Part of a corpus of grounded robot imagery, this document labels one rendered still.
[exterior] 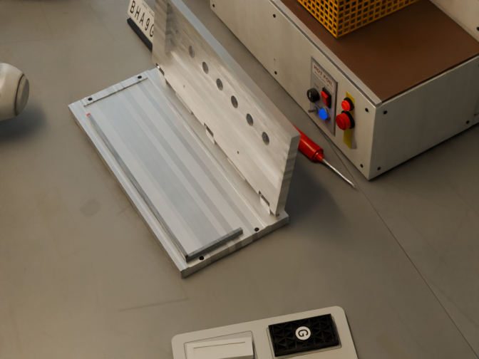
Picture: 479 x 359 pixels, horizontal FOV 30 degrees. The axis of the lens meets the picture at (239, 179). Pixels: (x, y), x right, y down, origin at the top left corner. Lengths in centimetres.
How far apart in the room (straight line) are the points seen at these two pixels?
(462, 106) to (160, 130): 54
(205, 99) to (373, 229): 37
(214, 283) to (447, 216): 41
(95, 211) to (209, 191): 20
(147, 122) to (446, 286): 61
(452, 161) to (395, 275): 27
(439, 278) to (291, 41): 48
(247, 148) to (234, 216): 12
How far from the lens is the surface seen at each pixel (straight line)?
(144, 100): 169
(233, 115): 151
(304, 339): 137
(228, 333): 139
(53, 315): 146
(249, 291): 144
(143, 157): 160
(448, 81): 151
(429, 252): 149
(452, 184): 158
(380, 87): 145
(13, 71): 164
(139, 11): 185
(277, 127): 137
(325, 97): 154
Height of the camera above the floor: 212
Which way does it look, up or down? 51 degrees down
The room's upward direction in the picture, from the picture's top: 4 degrees counter-clockwise
